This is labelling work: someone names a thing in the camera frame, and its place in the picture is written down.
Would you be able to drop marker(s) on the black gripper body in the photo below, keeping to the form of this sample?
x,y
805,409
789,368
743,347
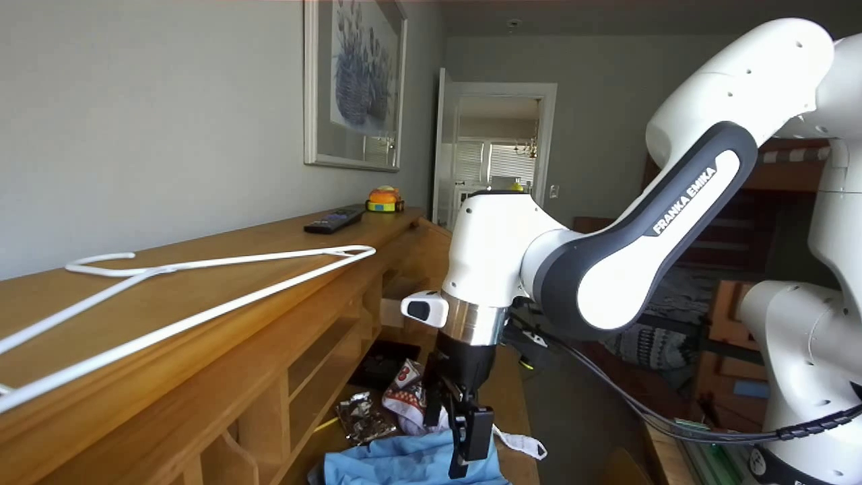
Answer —
x,y
461,368

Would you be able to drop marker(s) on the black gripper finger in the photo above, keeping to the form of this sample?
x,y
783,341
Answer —
x,y
472,432
436,408

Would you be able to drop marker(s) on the blue cloth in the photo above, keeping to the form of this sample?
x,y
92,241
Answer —
x,y
408,462

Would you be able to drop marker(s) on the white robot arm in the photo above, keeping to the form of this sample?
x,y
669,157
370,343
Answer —
x,y
783,79

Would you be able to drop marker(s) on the crumpled snack wrapper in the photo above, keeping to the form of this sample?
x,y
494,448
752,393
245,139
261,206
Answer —
x,y
399,408

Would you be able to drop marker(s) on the white paper tag strip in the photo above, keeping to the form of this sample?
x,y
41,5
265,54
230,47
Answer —
x,y
521,443

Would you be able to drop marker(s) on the white plastic hanger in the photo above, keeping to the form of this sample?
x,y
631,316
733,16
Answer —
x,y
98,310

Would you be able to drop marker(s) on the yellow green toy block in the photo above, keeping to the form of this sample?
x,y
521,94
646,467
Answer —
x,y
385,199

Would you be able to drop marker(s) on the black remote control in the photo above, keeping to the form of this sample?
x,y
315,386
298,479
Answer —
x,y
335,219

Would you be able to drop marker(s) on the wooden hutch desk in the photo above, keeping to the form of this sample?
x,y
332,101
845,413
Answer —
x,y
245,399

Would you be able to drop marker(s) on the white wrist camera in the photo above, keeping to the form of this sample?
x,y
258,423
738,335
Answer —
x,y
428,308

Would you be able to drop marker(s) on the white door frame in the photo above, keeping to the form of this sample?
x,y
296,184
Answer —
x,y
491,134

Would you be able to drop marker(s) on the framed wall picture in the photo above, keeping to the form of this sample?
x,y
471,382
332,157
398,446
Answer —
x,y
354,63

